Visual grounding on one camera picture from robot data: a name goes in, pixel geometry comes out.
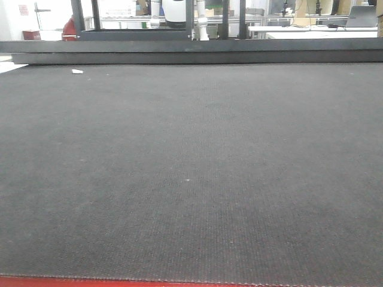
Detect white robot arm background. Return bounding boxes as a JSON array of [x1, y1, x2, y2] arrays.
[[150, 0, 209, 41]]

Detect small white paper scrap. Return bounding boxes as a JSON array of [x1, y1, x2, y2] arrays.
[[71, 69, 83, 74]]

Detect white lab table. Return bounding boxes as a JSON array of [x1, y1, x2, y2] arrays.
[[248, 26, 378, 39]]

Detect dark grey stacked boards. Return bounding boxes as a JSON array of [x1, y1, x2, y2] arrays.
[[1, 38, 382, 65]]

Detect small red box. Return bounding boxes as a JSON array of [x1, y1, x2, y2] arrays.
[[22, 30, 41, 41]]

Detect grey laptop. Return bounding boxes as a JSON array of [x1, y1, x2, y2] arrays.
[[327, 5, 378, 28]]

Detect black metal frame stand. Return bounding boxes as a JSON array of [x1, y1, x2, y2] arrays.
[[71, 1, 230, 41]]

